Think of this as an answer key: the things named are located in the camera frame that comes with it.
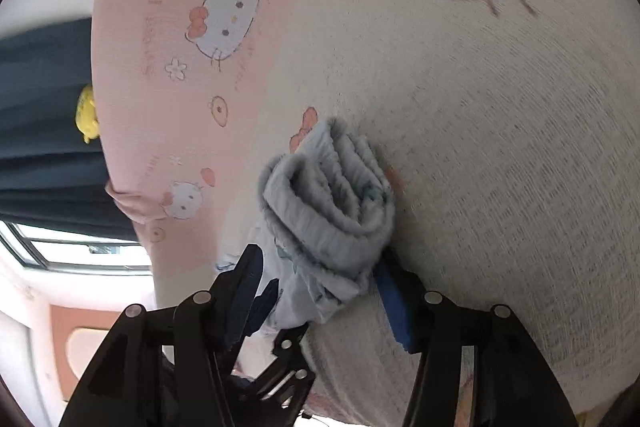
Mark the yellow plush ornament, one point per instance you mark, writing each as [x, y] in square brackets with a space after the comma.
[86, 114]

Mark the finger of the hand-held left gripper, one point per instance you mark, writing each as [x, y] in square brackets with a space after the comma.
[287, 357]
[264, 304]

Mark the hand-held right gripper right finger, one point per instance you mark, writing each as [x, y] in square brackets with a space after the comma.
[395, 307]

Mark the pink cat print blanket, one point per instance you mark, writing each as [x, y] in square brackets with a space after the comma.
[450, 107]

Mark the dark blue curtain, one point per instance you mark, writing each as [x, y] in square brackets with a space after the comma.
[45, 132]

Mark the window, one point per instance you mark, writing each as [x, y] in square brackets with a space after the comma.
[75, 252]

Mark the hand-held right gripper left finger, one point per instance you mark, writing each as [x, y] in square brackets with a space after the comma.
[247, 292]

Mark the white cartoon print pajama pants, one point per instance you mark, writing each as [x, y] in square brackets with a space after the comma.
[325, 207]

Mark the pink cabinet panel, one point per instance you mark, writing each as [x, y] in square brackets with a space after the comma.
[65, 322]

